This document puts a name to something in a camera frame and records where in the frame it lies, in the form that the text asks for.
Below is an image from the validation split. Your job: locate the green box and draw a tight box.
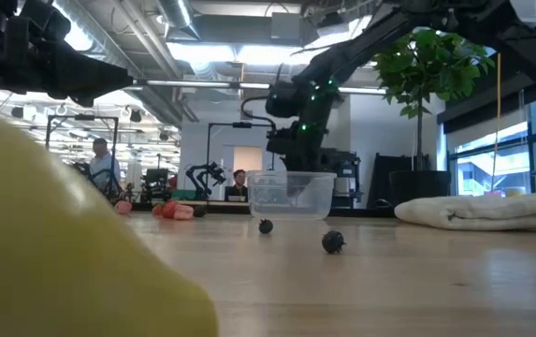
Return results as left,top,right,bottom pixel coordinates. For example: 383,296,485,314
171,188,198,202

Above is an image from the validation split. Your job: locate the black plant pot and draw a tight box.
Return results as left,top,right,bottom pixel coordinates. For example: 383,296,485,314
387,169,452,207

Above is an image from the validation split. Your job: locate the yellow lemon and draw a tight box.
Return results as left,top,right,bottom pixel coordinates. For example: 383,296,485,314
0,100,220,337

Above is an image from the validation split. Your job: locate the grey ceiling box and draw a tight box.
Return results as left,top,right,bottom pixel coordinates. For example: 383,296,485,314
270,12,302,41

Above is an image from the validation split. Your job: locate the folded plaid cloth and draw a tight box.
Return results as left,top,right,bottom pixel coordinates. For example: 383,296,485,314
393,189,536,234

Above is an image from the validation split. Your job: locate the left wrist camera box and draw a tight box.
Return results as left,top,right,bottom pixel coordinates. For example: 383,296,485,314
18,0,73,43

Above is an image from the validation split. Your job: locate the black panel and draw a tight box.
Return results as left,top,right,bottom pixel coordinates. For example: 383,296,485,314
368,153,413,210

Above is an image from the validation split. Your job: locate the black cart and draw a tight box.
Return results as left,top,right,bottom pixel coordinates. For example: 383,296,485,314
141,167,171,203

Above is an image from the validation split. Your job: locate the black gantry frame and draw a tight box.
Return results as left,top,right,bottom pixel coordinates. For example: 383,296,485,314
45,113,120,198
205,121,278,188

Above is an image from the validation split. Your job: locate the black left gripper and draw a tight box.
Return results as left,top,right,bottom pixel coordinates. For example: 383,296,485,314
4,15,135,109

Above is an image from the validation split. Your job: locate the black aluminium rig frame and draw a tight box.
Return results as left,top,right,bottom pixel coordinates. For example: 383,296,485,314
126,199,398,219

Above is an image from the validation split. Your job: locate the clear plastic tupperware container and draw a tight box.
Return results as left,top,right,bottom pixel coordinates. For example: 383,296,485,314
247,170,338,221

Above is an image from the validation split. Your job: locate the green leafy plant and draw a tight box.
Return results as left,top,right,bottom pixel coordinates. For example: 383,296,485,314
372,28,497,172

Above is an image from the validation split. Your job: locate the person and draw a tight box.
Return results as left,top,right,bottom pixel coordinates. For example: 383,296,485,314
88,137,123,198
224,168,250,202

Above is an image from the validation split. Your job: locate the red strawberry with green top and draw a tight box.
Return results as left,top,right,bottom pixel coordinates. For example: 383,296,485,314
161,199,180,220

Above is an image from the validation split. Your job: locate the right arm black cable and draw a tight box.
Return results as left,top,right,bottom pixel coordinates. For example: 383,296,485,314
240,95,279,133

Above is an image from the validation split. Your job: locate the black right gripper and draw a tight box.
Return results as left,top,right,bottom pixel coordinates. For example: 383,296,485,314
266,87,340,173

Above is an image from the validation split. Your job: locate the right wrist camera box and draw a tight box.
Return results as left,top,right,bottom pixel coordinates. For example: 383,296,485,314
265,81,297,119

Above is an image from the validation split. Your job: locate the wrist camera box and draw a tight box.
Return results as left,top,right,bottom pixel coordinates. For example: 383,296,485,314
18,0,73,43
265,81,297,119

